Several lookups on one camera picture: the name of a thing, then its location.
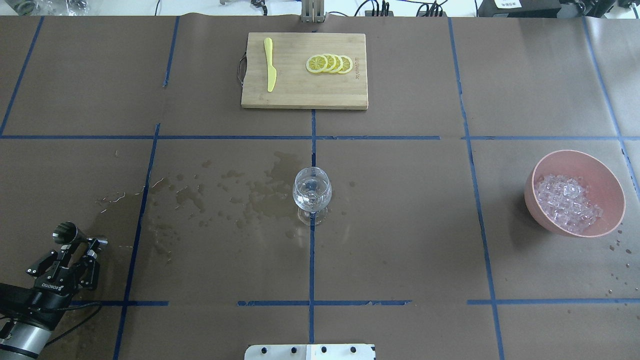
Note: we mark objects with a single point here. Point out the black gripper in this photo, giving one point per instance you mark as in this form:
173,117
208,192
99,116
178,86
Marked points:
46,295

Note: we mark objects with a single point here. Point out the steel jigger cup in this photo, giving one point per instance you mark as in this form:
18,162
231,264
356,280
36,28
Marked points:
68,233

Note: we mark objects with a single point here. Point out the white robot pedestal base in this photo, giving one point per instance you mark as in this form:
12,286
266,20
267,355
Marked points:
327,351

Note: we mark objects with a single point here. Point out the yellow plastic knife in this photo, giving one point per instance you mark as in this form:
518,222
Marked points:
268,45

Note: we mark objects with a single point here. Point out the pile of ice cubes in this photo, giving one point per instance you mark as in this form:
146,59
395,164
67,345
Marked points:
566,201

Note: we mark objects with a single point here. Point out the bamboo cutting board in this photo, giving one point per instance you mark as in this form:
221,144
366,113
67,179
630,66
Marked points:
296,87

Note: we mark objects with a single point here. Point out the clear wine glass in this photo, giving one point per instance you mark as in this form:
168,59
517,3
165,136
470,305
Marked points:
312,192

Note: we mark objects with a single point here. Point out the pink bowl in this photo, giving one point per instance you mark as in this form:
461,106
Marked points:
606,190

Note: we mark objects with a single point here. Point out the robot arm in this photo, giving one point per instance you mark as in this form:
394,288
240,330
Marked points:
32,314

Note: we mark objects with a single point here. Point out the aluminium frame column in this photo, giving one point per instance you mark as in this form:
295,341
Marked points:
313,11

